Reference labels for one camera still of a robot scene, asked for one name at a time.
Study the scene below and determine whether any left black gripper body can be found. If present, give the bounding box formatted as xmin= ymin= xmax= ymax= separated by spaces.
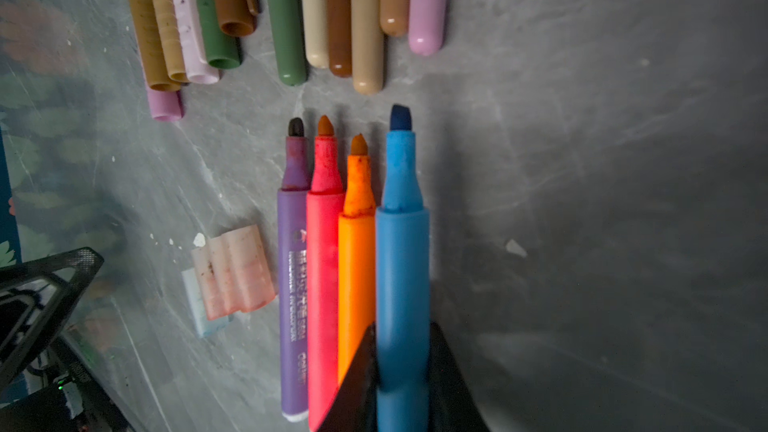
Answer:
xmin=1 ymin=338 xmax=134 ymax=431

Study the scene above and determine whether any dark green brown marker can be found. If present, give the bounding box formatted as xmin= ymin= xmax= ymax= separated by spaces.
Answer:
xmin=267 ymin=0 xmax=307 ymax=86

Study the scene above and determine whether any purple marker pen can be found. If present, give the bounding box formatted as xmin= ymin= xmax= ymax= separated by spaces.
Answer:
xmin=277 ymin=117 xmax=310 ymax=423

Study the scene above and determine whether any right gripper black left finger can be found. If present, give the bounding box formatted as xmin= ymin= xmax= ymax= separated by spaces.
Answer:
xmin=318 ymin=323 xmax=378 ymax=432

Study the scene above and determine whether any orange marker pen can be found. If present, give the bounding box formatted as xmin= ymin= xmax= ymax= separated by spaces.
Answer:
xmin=337 ymin=134 xmax=376 ymax=382

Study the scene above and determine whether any translucent purple-pen cap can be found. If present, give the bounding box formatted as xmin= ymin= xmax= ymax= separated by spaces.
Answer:
xmin=191 ymin=245 xmax=226 ymax=321

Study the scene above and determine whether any light pink pen cap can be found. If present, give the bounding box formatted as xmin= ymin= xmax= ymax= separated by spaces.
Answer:
xmin=173 ymin=0 xmax=221 ymax=86

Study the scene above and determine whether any translucent blue-pen cap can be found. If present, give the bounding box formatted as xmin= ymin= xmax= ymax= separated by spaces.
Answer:
xmin=181 ymin=269 xmax=232 ymax=338

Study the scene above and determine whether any blue marker pen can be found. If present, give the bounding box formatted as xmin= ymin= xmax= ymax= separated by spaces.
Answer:
xmin=375 ymin=104 xmax=430 ymax=431

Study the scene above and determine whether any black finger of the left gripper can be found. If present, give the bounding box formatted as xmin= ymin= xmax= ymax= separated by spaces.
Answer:
xmin=1 ymin=247 xmax=104 ymax=389

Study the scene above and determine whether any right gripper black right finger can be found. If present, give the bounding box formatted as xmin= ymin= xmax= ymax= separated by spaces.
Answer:
xmin=428 ymin=322 xmax=490 ymax=432

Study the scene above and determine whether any ochre pen cap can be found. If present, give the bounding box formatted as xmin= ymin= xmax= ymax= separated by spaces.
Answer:
xmin=128 ymin=0 xmax=189 ymax=92

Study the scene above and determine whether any translucent red-pen cap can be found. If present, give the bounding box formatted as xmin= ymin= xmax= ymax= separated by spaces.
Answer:
xmin=208 ymin=235 xmax=239 ymax=315

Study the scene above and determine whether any green pen cap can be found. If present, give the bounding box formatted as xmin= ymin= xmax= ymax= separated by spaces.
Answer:
xmin=196 ymin=0 xmax=241 ymax=70

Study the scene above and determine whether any red marker pen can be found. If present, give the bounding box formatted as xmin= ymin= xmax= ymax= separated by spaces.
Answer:
xmin=306 ymin=115 xmax=345 ymax=431

